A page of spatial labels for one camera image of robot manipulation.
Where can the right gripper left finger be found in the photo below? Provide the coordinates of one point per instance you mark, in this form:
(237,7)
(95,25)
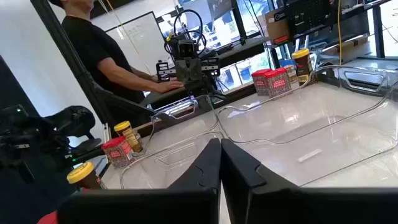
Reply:
(186,205)

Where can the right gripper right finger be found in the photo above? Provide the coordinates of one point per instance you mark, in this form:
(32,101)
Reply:
(280,205)

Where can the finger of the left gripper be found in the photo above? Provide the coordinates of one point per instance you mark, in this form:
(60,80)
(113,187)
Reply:
(211,67)
(163,72)

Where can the yellow-lidded dark spice jar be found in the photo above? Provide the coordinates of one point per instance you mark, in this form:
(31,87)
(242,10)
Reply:
(302,67)
(128,133)
(82,174)

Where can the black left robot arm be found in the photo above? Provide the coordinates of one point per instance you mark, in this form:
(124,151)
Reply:
(205,88)

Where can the whiteboard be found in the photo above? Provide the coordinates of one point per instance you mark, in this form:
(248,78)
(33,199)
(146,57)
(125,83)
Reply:
(140,40)

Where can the person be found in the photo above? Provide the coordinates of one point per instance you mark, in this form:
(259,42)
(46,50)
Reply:
(93,46)

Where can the cardboard box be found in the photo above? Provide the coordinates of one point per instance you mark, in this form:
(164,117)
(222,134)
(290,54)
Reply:
(276,28)

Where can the cork-stoppered glass spice jar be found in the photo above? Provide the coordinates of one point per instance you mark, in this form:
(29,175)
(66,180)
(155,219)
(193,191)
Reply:
(290,73)

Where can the black office chair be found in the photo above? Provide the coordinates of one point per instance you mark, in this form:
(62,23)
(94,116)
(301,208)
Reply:
(71,119)

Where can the black equipment rack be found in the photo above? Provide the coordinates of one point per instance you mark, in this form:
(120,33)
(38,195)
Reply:
(308,15)

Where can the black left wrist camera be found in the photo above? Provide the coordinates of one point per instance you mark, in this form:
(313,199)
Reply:
(188,48)

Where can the black rig frame post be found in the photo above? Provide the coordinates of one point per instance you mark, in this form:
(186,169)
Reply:
(46,17)

